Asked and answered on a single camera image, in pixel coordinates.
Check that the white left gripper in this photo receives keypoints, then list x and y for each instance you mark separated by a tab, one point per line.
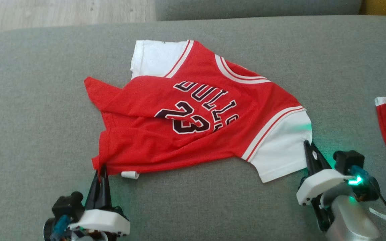
102	221

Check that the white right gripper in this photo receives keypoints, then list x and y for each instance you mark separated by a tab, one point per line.
317	184

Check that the red Bulls 23 jersey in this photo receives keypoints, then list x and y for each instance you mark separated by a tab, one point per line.
193	134

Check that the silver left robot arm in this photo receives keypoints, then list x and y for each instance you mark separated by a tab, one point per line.
82	237

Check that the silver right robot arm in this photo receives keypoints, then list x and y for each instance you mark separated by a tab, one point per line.
347	221

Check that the grey fabric sofa seat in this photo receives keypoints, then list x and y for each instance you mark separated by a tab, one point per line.
45	100

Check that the grey sofa cushion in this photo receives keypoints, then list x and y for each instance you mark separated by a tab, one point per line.
256	8

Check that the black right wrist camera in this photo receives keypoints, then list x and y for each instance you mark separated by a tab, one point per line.
347	160

